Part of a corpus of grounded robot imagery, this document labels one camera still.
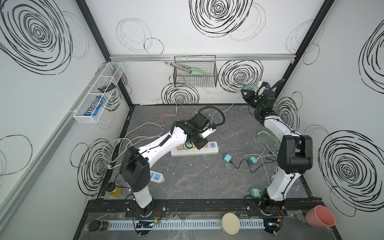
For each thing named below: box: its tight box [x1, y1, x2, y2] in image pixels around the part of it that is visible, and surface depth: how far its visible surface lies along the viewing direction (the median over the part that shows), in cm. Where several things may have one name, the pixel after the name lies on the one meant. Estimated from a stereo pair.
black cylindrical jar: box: [88, 219, 110, 232], surface depth 63 cm
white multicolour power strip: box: [170, 141, 219, 157], surface depth 93 cm
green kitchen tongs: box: [164, 61, 204, 76], surface depth 93 cm
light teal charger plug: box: [223, 153, 232, 163], surface depth 91 cm
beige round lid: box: [221, 212, 241, 235], surface depth 66 cm
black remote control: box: [97, 82, 117, 93], surface depth 82 cm
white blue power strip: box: [149, 170, 166, 184], surface depth 84 cm
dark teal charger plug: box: [248, 156, 258, 165], surface depth 91 cm
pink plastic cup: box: [305, 205, 336, 228], surface depth 65 cm
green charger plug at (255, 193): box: [249, 188, 262, 199], surface depth 79 cm
